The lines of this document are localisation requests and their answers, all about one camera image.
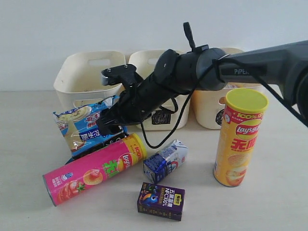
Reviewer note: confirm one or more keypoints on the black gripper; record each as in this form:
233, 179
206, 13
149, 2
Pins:
134, 107

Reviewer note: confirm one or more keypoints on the blue instant noodle packet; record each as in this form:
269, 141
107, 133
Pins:
80, 131

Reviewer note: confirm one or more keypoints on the pink Lays chips can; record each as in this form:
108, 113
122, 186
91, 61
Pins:
82, 174

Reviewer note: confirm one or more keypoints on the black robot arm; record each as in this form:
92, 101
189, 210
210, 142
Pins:
209, 69

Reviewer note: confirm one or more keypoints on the left cream plastic bin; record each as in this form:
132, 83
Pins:
79, 81

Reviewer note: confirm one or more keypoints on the cream plastic bin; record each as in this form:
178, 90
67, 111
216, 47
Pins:
208, 106
79, 81
145, 62

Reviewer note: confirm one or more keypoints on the blue white milk carton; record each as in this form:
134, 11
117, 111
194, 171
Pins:
165, 161

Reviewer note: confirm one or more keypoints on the middle cream plastic bin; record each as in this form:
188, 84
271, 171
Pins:
145, 62

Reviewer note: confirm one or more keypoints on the right cream plastic bin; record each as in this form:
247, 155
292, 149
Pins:
208, 106

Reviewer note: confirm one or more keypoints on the purple juice carton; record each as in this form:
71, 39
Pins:
161, 201

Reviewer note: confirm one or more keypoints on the yellow Lays chips can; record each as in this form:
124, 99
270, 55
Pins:
241, 120

